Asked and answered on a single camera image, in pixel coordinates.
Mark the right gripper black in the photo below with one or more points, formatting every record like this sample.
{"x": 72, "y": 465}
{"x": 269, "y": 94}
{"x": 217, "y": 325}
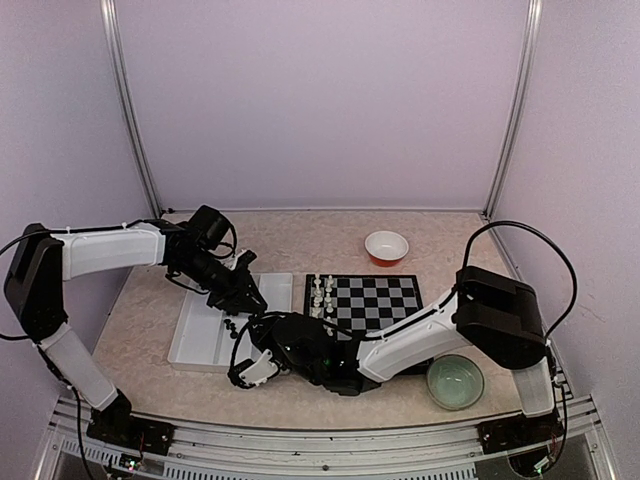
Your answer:
{"x": 262, "y": 335}

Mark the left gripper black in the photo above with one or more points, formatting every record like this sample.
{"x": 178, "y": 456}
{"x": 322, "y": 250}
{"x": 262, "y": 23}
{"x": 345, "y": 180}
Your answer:
{"x": 242, "y": 279}

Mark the black white chessboard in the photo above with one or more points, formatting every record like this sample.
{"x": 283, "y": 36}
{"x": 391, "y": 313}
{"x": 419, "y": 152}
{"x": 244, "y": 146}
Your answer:
{"x": 363, "y": 304}

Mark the white plastic compartment tray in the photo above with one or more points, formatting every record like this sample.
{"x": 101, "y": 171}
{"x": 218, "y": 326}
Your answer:
{"x": 204, "y": 337}

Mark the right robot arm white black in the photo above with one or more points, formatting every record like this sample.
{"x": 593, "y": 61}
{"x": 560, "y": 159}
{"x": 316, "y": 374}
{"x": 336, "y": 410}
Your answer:
{"x": 496, "y": 314}

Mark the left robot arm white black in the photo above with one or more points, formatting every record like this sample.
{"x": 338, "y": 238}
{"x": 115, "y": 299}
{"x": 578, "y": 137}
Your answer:
{"x": 55, "y": 273}

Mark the black chess pieces heap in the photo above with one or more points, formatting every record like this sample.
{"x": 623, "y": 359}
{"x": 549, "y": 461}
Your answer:
{"x": 232, "y": 325}

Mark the red white bowl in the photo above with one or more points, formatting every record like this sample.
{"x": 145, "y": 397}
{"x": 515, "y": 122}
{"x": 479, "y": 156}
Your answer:
{"x": 386, "y": 248}

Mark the green glass bowl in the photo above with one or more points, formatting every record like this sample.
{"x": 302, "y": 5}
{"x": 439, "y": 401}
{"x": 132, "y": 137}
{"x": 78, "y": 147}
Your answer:
{"x": 455, "y": 382}

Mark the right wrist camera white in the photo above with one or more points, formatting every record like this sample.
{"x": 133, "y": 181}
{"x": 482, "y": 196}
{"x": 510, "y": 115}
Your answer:
{"x": 249, "y": 373}

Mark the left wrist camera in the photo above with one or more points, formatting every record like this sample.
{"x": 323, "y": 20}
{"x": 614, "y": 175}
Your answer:
{"x": 210, "y": 227}

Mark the front aluminium rail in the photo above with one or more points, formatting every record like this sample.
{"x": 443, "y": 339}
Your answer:
{"x": 452, "y": 450}

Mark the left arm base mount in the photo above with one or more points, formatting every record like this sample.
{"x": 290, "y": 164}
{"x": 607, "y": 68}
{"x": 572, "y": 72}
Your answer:
{"x": 131, "y": 432}

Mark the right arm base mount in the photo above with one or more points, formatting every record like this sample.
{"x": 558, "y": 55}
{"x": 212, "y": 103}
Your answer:
{"x": 518, "y": 431}

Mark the left aluminium frame post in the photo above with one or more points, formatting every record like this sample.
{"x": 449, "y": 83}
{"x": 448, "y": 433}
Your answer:
{"x": 116, "y": 51}

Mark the aluminium frame post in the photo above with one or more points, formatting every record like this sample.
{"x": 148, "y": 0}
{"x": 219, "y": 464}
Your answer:
{"x": 517, "y": 106}
{"x": 116, "y": 51}

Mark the right aluminium frame post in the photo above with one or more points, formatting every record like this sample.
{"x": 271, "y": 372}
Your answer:
{"x": 517, "y": 106}

